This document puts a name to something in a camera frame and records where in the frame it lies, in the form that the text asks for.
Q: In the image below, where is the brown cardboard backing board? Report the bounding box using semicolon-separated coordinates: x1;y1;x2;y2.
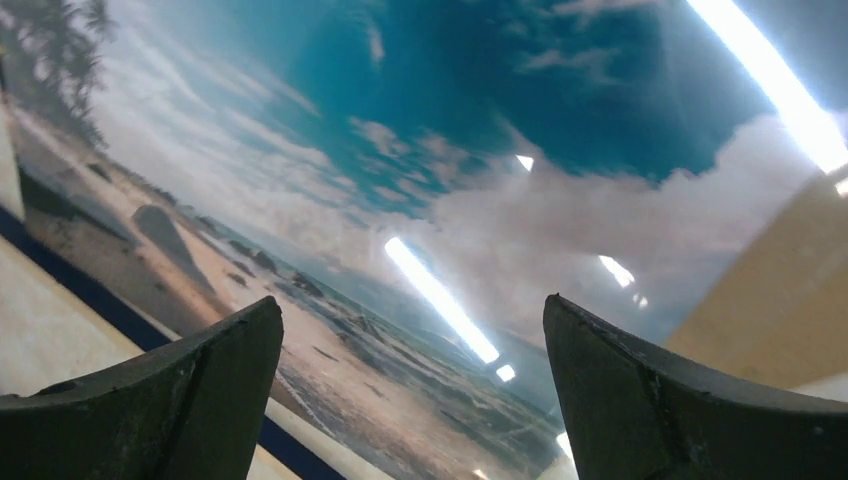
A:
665;169;847;389

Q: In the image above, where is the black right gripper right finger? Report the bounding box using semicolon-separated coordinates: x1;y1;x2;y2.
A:
543;294;847;479

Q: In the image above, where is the beach landscape photo print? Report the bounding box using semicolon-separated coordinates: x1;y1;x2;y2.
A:
1;1;847;479

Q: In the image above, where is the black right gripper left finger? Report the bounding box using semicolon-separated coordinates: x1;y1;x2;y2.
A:
1;297;284;479

